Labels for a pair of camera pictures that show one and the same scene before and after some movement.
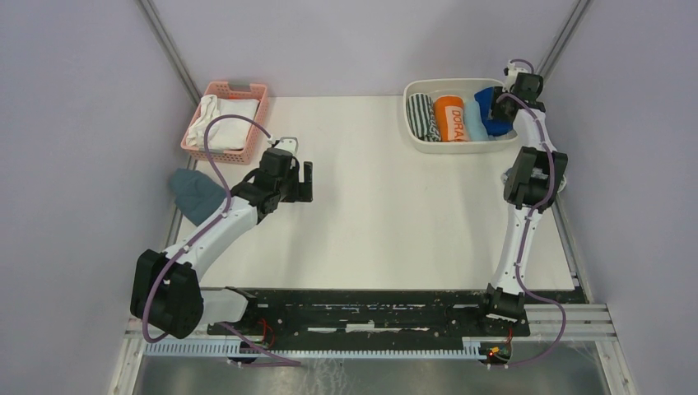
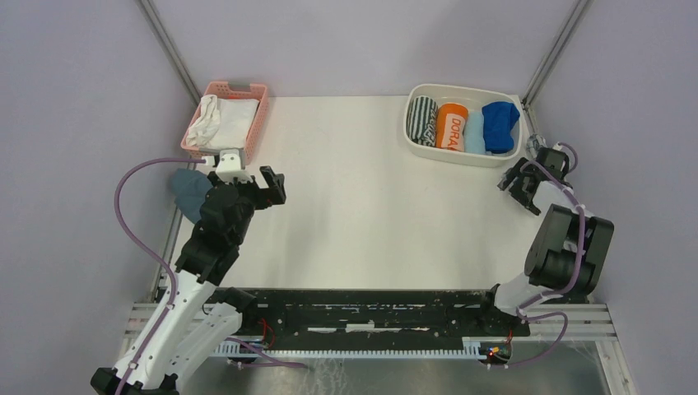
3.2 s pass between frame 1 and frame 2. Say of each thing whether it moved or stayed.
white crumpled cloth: stayed
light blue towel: moved
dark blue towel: moved
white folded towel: stayed
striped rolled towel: stayed
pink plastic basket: stayed
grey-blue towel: stayed
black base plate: stayed
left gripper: moved
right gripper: moved
